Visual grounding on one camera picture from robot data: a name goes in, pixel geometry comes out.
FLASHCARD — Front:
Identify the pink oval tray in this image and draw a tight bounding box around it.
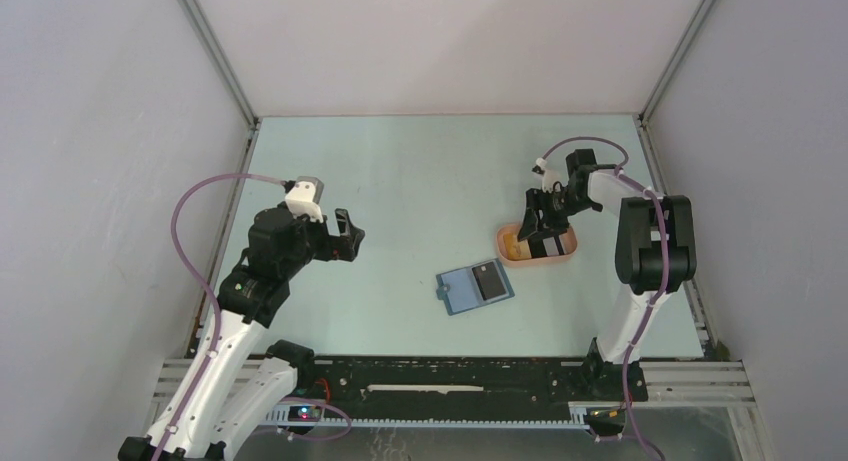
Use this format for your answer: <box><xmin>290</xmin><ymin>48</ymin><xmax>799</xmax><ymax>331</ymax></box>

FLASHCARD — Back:
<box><xmin>495</xmin><ymin>223</ymin><xmax>578</xmax><ymax>268</ymax></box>

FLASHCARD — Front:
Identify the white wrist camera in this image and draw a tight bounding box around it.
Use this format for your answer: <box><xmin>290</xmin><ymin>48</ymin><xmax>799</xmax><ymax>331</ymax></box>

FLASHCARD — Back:
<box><xmin>532</xmin><ymin>157</ymin><xmax>564</xmax><ymax>194</ymax></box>
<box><xmin>284</xmin><ymin>176</ymin><xmax>324</xmax><ymax>223</ymax></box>

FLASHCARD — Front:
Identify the aluminium frame rail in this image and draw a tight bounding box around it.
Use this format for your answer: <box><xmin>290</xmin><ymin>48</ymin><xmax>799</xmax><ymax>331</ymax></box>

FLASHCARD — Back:
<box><xmin>153</xmin><ymin>358</ymin><xmax>757</xmax><ymax>410</ymax></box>

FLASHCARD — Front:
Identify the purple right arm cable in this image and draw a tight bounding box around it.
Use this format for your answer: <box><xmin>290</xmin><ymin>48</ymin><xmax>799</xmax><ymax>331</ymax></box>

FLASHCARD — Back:
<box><xmin>539</xmin><ymin>136</ymin><xmax>669</xmax><ymax>461</ymax></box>

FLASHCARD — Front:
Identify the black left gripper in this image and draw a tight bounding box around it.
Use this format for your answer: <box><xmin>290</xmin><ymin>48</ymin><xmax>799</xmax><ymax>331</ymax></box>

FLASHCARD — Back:
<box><xmin>280</xmin><ymin>206</ymin><xmax>363</xmax><ymax>278</ymax></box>

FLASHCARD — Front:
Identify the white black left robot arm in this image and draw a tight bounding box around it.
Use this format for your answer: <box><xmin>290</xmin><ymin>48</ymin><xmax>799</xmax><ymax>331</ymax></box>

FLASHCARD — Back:
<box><xmin>118</xmin><ymin>203</ymin><xmax>365</xmax><ymax>460</ymax></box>

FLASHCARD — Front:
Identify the blue-white cable duct strip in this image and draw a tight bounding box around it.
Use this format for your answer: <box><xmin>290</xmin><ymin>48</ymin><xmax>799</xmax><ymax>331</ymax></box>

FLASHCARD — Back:
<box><xmin>264</xmin><ymin>404</ymin><xmax>588</xmax><ymax>430</ymax></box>

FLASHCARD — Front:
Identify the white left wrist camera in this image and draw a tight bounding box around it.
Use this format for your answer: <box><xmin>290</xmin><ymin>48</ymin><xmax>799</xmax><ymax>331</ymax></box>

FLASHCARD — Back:
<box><xmin>284</xmin><ymin>176</ymin><xmax>324</xmax><ymax>223</ymax></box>

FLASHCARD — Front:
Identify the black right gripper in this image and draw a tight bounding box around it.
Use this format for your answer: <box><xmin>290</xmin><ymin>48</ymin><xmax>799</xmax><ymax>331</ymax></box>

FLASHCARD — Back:
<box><xmin>518</xmin><ymin>187</ymin><xmax>599</xmax><ymax>242</ymax></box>

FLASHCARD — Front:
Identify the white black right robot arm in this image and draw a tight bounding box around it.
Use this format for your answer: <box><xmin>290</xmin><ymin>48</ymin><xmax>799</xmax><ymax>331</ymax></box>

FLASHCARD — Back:
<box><xmin>517</xmin><ymin>149</ymin><xmax>697</xmax><ymax>399</ymax></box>

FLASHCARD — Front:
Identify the blue card holder wallet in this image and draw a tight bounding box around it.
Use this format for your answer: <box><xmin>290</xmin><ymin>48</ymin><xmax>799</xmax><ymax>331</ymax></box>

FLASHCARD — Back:
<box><xmin>436</xmin><ymin>259</ymin><xmax>515</xmax><ymax>316</ymax></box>

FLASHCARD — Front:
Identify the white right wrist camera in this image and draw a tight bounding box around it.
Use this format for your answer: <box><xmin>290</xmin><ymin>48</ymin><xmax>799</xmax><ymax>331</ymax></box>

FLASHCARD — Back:
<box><xmin>532</xmin><ymin>157</ymin><xmax>564</xmax><ymax>194</ymax></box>

